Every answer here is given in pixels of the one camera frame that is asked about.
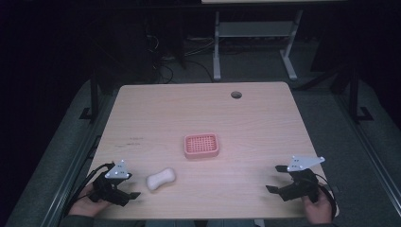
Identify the pink soap dish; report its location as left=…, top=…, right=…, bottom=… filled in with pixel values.
left=183, top=132, right=220, bottom=160

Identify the cream soap bar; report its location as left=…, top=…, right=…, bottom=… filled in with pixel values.
left=145, top=166, right=177, bottom=192

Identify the grey metal rail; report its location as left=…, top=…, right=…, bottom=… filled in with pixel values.
left=334, top=93, right=401, bottom=207
left=40, top=91, right=111, bottom=227

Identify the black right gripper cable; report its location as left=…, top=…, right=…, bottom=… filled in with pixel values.
left=310, top=172, right=338, bottom=220

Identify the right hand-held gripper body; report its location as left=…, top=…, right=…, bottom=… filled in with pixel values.
left=278, top=155, right=326, bottom=203

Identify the black metal stand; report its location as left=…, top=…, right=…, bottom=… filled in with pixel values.
left=78, top=67, right=102, bottom=122
left=347, top=65, right=375, bottom=124

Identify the person's left hand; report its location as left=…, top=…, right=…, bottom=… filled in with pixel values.
left=67, top=183, right=112, bottom=219

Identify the person's right hand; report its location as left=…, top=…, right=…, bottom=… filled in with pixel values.
left=301, top=188, right=337, bottom=225

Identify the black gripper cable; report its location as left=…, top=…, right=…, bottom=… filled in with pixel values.
left=62, top=162, right=116, bottom=220
left=310, top=172, right=338, bottom=220

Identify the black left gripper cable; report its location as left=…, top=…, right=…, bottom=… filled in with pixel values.
left=62, top=162, right=116, bottom=220

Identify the tangle of floor cables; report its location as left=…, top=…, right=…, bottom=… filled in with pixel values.
left=145, top=26, right=216, bottom=85

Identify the white metal stand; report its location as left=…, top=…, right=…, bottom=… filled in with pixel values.
left=213, top=9, right=304, bottom=81

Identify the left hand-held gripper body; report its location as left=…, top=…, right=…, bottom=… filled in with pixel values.
left=89, top=159, right=133, bottom=207

